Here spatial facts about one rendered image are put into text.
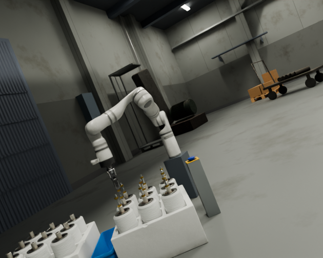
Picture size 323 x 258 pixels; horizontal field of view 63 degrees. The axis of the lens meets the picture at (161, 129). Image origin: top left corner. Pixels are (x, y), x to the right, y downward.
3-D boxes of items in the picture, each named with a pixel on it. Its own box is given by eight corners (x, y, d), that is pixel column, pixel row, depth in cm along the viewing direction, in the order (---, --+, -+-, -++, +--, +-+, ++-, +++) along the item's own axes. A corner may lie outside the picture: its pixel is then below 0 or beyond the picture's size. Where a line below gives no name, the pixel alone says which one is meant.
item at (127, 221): (123, 254, 121) (108, 218, 121) (137, 241, 129) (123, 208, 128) (137, 254, 115) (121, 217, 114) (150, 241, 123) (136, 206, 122)
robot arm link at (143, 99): (152, 95, 138) (162, 110, 162) (140, 84, 141) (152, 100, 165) (140, 107, 138) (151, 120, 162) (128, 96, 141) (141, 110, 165)
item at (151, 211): (172, 237, 118) (156, 200, 117) (152, 246, 117) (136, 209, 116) (168, 229, 128) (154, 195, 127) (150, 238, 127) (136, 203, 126)
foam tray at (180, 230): (132, 238, 153) (120, 210, 152) (193, 212, 155) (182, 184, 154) (126, 277, 114) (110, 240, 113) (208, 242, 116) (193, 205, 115)
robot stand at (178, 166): (185, 193, 195) (170, 155, 194) (202, 189, 189) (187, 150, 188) (179, 201, 183) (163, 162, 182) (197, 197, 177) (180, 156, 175)
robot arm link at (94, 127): (84, 124, 125) (108, 109, 130) (81, 127, 133) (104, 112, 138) (92, 136, 125) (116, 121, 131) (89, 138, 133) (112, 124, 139)
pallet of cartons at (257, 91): (283, 91, 708) (275, 68, 705) (251, 103, 751) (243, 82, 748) (284, 88, 815) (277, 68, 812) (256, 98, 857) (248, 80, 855)
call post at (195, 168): (206, 213, 146) (185, 162, 145) (217, 208, 147) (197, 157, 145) (208, 217, 139) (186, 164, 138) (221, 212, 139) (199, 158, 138)
